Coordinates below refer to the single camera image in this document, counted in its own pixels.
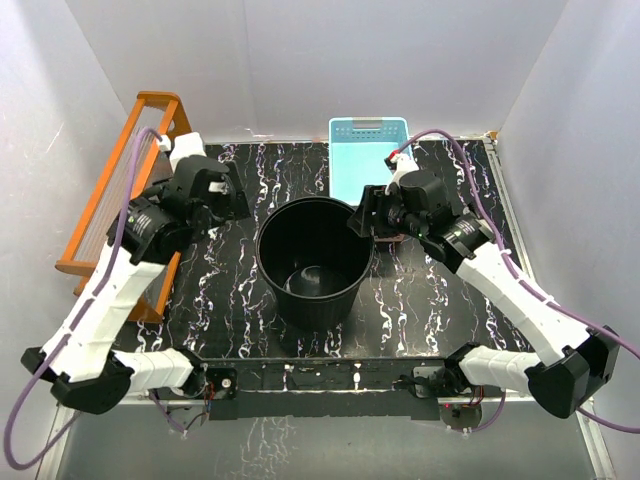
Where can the pink perforated basket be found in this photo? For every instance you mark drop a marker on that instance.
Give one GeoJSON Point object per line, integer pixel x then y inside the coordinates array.
{"type": "Point", "coordinates": [389, 238]}

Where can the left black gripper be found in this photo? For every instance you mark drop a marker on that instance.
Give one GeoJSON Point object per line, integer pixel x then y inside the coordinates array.
{"type": "Point", "coordinates": [230, 203]}

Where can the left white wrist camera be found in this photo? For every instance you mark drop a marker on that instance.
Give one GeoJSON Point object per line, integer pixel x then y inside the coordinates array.
{"type": "Point", "coordinates": [182, 146]}

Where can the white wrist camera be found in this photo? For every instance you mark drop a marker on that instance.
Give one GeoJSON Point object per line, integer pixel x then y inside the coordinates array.
{"type": "Point", "coordinates": [399, 164]}
{"type": "Point", "coordinates": [182, 146]}

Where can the light blue perforated basket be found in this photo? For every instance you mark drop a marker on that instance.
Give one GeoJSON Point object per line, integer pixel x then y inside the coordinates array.
{"type": "Point", "coordinates": [358, 147]}

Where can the large black plastic bucket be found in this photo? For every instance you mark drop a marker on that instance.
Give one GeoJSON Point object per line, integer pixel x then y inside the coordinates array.
{"type": "Point", "coordinates": [313, 262]}

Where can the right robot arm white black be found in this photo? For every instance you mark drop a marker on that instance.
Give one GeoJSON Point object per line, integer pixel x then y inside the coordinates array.
{"type": "Point", "coordinates": [569, 361]}

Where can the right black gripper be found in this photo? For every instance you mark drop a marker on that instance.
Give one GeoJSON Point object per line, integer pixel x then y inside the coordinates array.
{"type": "Point", "coordinates": [369, 212]}

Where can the black front mounting rail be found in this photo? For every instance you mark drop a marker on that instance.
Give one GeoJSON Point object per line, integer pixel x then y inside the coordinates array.
{"type": "Point", "coordinates": [322, 387]}

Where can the orange wooden rack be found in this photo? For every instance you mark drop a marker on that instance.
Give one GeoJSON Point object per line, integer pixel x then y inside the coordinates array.
{"type": "Point", "coordinates": [165, 112]}

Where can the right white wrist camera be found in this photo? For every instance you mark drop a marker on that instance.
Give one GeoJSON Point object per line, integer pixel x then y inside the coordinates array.
{"type": "Point", "coordinates": [399, 164]}

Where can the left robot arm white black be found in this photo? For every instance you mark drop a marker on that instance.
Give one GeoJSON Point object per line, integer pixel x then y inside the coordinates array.
{"type": "Point", "coordinates": [84, 370]}

